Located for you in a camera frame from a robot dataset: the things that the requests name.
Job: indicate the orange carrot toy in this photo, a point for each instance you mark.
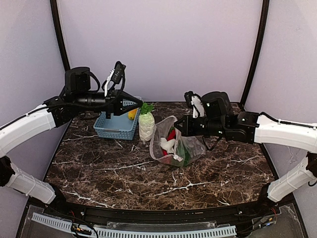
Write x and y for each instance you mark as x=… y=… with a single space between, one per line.
x=169 y=159

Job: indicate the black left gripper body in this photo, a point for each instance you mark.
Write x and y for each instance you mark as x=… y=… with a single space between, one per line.
x=110 y=102

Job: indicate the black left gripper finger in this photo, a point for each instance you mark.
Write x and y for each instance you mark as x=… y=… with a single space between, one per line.
x=127 y=107
x=130 y=99

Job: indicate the red chili pepper toy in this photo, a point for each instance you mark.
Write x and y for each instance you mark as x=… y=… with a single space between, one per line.
x=171 y=134

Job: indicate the white garlic toy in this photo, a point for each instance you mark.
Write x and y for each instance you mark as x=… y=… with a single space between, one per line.
x=167 y=145

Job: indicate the black right corner post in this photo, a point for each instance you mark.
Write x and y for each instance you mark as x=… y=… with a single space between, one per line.
x=256 y=53

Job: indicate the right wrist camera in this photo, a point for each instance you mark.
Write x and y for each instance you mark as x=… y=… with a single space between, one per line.
x=194 y=101

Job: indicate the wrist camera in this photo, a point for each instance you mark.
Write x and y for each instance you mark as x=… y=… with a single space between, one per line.
x=114 y=78
x=194 y=101

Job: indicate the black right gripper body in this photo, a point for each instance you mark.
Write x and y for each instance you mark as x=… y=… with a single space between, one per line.
x=197 y=126

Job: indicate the white napa cabbage toy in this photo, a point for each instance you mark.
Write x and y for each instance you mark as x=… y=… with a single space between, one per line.
x=146 y=126

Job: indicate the green bok choy toy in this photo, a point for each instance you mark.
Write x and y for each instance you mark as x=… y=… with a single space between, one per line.
x=185 y=151

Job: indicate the light blue plastic basket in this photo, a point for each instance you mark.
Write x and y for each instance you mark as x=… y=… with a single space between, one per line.
x=116 y=127

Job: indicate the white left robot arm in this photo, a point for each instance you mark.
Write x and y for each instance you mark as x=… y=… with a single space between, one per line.
x=82 y=92

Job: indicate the black front table rail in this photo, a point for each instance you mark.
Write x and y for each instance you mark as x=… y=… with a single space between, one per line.
x=240 y=214

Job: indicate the black left corner post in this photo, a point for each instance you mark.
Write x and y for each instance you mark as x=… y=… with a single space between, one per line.
x=59 y=34

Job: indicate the green leafy vegetable toy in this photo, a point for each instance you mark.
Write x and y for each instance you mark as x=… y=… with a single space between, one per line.
x=146 y=108

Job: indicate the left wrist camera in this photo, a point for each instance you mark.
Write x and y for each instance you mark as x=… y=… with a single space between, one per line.
x=114 y=78

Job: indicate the black corner post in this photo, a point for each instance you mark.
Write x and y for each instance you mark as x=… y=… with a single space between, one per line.
x=256 y=53
x=59 y=34

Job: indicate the white slotted cable duct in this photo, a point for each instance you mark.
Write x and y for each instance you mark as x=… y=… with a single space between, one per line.
x=130 y=232

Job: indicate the clear zip top bag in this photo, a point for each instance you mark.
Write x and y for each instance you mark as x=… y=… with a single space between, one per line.
x=161 y=130

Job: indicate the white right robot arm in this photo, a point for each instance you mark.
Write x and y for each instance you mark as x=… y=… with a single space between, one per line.
x=213 y=115

